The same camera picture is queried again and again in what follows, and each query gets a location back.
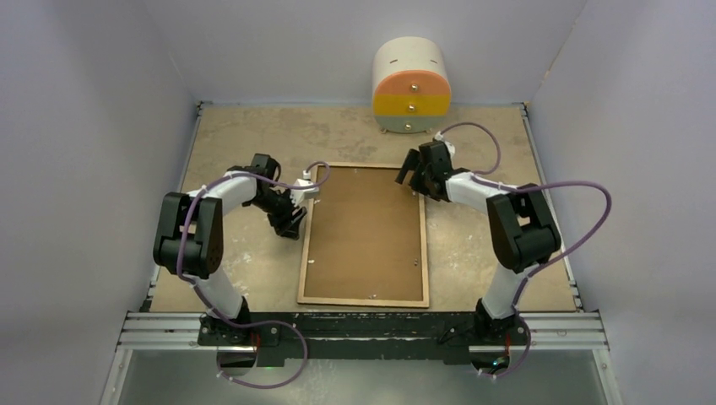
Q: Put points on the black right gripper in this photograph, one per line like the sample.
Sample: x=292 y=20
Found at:
x=412 y=162

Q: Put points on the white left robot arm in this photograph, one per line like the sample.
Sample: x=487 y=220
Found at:
x=189 y=240

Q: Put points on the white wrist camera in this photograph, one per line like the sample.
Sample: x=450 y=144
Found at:
x=439 y=137
x=303 y=189

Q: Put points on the small round drawer cabinet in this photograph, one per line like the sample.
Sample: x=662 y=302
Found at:
x=410 y=88

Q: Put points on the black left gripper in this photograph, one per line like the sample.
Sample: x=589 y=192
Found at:
x=290 y=229

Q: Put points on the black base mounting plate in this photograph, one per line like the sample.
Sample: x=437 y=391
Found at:
x=449 y=337

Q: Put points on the wooden picture frame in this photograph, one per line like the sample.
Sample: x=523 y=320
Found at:
x=305 y=268

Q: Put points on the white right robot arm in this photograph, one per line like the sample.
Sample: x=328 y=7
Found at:
x=523 y=230

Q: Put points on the aluminium rail frame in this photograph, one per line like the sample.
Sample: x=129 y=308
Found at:
x=159 y=361

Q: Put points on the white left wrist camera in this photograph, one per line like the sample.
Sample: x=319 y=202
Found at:
x=303 y=189

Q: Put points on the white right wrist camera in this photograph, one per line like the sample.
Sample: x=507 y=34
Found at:
x=439 y=137

